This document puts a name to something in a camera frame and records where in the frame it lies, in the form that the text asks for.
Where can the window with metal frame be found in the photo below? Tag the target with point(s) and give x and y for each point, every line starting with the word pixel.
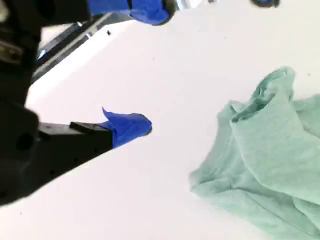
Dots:
pixel 75 35

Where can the green t-shirt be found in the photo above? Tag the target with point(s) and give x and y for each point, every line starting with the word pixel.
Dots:
pixel 262 162

